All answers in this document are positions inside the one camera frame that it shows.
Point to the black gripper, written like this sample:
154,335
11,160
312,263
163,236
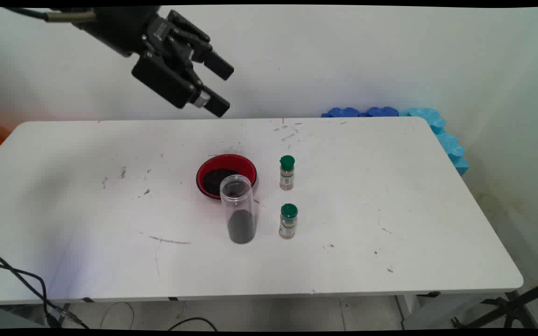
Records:
119,28

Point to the clear plastic jar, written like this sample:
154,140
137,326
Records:
238,205

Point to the red bowl with dark grains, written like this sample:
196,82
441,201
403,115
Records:
210,164

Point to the green-capped spice bottle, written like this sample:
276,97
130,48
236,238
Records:
286,175
288,224

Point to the dark blue foam piece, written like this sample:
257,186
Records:
341,112
382,112

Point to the light blue foam mat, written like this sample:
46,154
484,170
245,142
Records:
430,119

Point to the white table leg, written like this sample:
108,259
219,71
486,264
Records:
409,310

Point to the black tripod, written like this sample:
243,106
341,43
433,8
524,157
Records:
507,308

